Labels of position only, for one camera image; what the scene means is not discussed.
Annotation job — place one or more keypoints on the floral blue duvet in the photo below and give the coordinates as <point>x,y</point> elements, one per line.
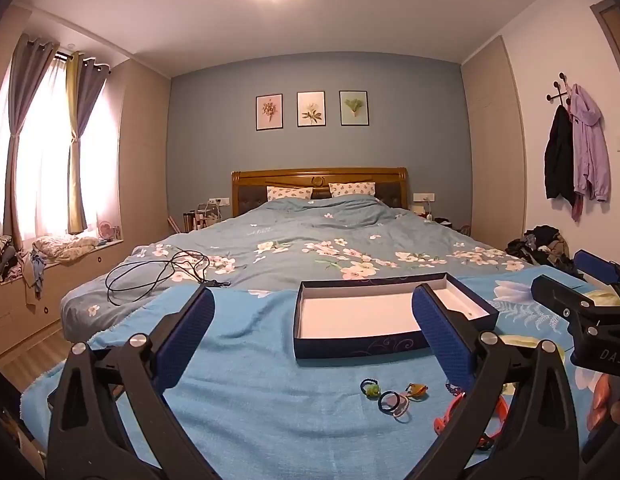
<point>300,230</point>

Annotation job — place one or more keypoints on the wooden bed headboard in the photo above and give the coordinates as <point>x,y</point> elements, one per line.
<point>290,177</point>

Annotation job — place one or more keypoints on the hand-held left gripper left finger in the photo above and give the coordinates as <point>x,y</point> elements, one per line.
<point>189,330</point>

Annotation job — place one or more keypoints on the blue hanging cloth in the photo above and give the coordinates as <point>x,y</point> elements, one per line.
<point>35,272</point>

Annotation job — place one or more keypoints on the grey framed door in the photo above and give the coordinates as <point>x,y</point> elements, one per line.
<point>617,30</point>

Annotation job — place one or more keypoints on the pile of dark clothes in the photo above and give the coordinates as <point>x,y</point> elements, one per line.
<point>545,247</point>

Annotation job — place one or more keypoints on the dark clothing heap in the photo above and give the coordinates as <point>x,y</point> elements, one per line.
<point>4,257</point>

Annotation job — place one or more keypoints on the black wall coat rack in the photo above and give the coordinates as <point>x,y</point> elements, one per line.
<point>559,91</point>

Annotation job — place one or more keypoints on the green and grey curtain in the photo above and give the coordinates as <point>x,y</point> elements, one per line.
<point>82,125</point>

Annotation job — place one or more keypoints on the purple jacket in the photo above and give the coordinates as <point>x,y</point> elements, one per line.
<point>590,150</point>

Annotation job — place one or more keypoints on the black jacket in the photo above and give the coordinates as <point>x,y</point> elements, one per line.
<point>559,160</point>

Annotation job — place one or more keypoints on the dark blue box lid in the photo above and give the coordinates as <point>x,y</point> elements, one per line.
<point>360,310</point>

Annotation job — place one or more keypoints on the orange smart watch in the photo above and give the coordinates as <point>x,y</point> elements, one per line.
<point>442,420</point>

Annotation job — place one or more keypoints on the cream bundled cloth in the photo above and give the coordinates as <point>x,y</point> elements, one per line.
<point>64,249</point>

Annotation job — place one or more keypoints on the beige window seat cabinet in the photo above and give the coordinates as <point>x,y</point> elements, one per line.
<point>74,280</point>

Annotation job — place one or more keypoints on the pink flower framed picture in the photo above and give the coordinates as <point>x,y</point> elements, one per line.
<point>269,112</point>

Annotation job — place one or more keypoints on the white flower framed picture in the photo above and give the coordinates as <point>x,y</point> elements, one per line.
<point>311,109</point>

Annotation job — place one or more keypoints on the green leaf framed picture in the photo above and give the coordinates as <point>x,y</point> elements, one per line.
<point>354,108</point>

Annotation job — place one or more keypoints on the bedside bottles and clutter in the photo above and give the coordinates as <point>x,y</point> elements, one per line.
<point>202,217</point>

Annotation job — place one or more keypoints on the white sheer curtain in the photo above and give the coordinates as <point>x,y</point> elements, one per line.
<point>49,170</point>

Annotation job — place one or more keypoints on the pink desk fan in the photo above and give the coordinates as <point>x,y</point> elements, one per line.
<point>105,231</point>

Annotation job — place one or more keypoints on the white wall socket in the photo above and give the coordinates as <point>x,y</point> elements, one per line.
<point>218,201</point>
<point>424,197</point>

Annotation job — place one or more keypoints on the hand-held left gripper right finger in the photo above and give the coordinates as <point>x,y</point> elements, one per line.
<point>440,330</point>

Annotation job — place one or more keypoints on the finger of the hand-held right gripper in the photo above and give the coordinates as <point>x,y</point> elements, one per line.
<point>560,296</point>
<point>595,266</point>

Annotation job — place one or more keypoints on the patterned white pillow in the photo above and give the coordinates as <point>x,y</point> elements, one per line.
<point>352,189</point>
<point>290,193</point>

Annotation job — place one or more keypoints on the black curtain rod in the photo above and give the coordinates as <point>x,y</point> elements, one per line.
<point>64,57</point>

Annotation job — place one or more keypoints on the light blue printed blanket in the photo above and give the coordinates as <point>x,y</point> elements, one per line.
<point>270,395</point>

